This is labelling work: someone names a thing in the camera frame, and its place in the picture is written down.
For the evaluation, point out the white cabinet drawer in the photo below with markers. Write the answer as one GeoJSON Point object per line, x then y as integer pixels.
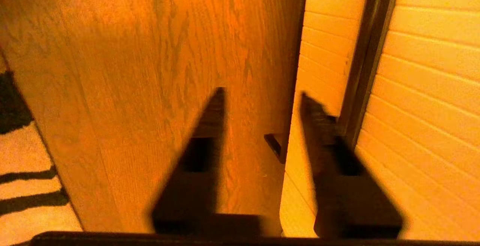
{"type": "Point", "coordinates": [431, 88]}

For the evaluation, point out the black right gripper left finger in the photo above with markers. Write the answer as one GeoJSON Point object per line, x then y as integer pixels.
{"type": "Point", "coordinates": [187, 201]}

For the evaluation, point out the black and white patterned rug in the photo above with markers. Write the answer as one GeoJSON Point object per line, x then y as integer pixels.
{"type": "Point", "coordinates": [22, 148]}

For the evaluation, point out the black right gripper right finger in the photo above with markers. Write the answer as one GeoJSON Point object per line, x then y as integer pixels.
{"type": "Point", "coordinates": [348, 204]}

